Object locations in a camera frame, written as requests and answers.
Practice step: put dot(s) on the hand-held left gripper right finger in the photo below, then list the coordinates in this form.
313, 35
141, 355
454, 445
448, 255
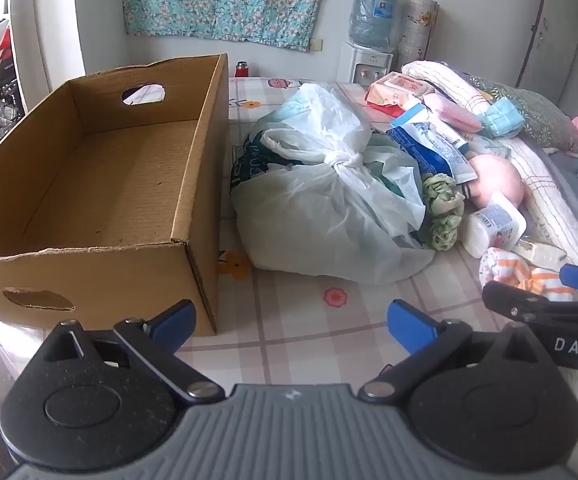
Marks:
409, 327

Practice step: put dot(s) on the white yogurt cup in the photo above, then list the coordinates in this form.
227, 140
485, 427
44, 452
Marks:
494, 225

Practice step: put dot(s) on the small white bottle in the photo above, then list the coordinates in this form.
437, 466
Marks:
539, 252

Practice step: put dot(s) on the green plaid towel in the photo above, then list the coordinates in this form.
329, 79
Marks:
441, 212

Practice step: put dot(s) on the floral wrapping roll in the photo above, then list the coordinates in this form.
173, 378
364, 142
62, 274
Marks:
418, 32

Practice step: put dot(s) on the pink wet wipes pack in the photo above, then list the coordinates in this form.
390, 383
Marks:
399, 86

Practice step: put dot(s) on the orange striped cloth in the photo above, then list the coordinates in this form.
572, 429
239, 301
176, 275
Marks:
514, 272

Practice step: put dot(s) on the blue water jug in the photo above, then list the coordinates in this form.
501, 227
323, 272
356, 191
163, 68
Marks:
373, 17

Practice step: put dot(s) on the light blue plaster box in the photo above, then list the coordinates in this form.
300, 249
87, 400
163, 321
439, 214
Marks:
410, 116

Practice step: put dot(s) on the white plaid blanket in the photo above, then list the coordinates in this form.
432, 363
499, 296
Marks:
554, 200

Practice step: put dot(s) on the white plastic bag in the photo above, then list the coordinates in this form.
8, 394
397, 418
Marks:
329, 195

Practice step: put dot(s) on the grey floral pillow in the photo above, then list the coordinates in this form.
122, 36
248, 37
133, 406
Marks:
539, 110

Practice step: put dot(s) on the white tube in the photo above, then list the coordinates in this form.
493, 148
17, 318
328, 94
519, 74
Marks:
456, 152

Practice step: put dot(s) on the blue white cotton pad packet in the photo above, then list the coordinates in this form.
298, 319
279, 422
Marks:
421, 152

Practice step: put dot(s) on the red thermos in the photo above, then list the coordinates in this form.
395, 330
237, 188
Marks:
241, 69

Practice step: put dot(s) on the wall socket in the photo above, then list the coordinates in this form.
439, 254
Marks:
316, 45

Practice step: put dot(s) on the plaid floral tablecloth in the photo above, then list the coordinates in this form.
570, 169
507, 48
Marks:
319, 330

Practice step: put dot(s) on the pink plush toy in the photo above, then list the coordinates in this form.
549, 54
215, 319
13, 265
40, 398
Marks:
494, 182

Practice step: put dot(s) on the white plaid towel roll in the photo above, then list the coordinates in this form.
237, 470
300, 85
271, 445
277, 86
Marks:
449, 82

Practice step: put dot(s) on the teal floral curtain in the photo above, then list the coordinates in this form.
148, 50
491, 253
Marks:
224, 0

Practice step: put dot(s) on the brown cardboard box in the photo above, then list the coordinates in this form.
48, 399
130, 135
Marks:
119, 170

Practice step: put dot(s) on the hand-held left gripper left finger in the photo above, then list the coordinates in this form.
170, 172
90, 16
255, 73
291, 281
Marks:
174, 321

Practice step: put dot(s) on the white water dispenser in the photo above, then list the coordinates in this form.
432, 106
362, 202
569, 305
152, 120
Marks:
366, 65

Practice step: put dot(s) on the pink cloth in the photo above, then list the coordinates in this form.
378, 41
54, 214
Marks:
451, 110

